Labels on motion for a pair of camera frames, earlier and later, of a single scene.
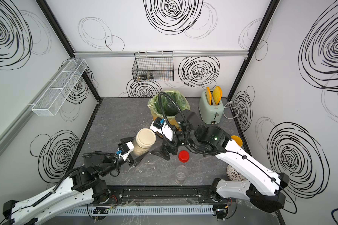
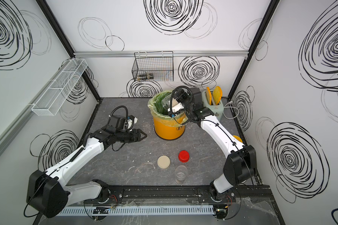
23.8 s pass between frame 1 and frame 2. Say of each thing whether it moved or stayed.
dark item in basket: stayed
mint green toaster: stayed
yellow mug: stayed
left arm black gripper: moved
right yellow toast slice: stayed
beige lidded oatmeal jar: moved
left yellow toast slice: stayed
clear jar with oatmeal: stayed
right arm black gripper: moved
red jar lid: stayed
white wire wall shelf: stayed
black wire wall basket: stayed
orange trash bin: moved
